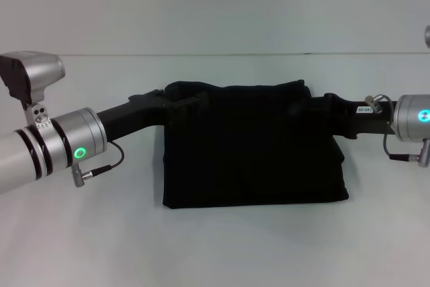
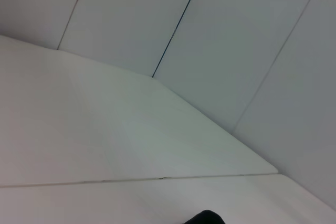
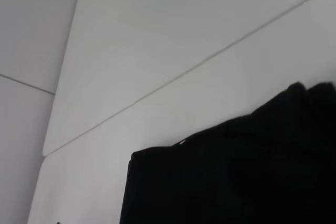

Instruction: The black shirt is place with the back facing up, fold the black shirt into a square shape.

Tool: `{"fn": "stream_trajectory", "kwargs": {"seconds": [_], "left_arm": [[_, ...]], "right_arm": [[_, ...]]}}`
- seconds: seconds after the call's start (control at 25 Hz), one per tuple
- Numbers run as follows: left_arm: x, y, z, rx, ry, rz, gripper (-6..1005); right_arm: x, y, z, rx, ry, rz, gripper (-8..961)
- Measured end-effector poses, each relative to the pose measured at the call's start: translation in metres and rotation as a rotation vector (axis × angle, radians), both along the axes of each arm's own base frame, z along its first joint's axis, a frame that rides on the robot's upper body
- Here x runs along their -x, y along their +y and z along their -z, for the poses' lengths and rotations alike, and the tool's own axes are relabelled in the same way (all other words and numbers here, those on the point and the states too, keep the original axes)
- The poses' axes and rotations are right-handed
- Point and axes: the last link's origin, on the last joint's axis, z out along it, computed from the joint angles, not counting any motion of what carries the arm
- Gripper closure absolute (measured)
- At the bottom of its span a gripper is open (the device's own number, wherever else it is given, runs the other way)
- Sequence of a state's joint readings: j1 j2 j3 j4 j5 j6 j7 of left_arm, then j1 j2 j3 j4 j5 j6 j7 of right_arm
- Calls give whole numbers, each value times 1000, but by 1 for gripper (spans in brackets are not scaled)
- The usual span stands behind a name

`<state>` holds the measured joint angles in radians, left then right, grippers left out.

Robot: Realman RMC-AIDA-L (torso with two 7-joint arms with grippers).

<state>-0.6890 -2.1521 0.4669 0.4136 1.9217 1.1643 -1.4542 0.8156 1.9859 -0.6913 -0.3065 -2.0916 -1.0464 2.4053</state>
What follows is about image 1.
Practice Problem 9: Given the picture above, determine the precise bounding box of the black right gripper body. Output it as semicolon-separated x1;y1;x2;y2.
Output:
310;92;399;140

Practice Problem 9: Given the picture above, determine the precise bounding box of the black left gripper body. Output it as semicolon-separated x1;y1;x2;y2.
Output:
95;89;173;142

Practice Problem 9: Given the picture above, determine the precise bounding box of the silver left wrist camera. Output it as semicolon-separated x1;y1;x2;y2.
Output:
0;50;67;124

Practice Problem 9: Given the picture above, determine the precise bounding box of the black shirt with FREE print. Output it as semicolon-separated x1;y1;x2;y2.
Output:
162;79;349;210

